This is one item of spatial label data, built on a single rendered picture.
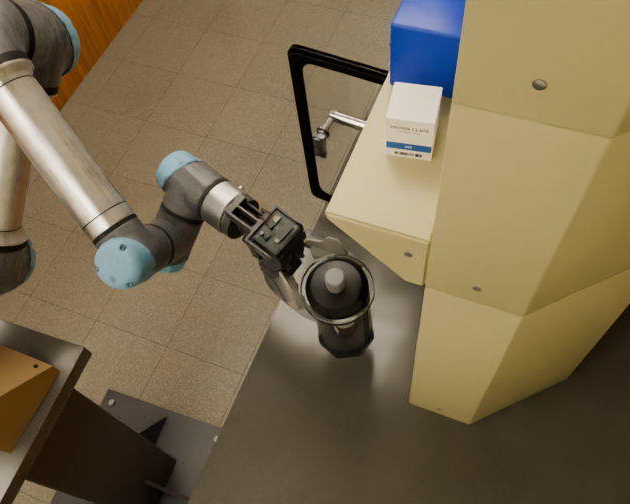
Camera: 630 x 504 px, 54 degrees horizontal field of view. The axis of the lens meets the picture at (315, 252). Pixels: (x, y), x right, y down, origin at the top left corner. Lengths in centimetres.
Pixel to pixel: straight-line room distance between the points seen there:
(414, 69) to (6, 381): 89
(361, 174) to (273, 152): 200
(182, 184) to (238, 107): 188
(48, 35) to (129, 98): 198
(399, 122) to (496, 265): 17
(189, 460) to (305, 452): 105
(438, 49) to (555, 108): 27
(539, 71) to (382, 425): 82
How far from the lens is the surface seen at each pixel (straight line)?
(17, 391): 125
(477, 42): 42
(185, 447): 217
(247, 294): 232
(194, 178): 99
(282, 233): 89
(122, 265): 91
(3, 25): 103
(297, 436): 115
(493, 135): 48
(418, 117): 64
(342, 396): 116
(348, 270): 89
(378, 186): 66
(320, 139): 110
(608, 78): 43
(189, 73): 308
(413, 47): 71
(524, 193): 53
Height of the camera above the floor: 205
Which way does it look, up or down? 60 degrees down
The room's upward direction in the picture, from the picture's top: 11 degrees counter-clockwise
